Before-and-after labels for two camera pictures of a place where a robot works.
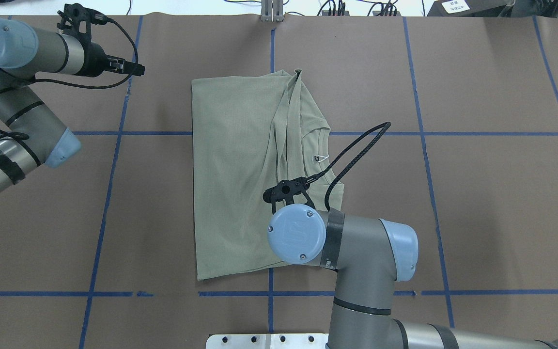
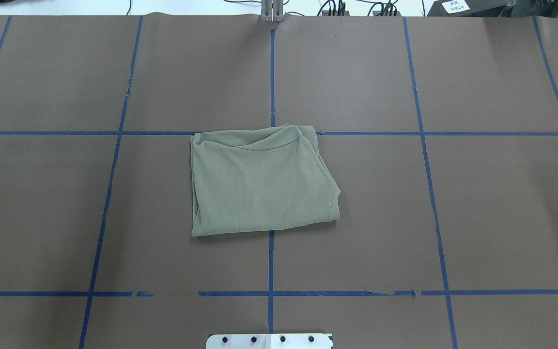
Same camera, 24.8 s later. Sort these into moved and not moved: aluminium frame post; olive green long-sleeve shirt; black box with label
Moved: olive green long-sleeve shirt
Not moved: black box with label; aluminium frame post
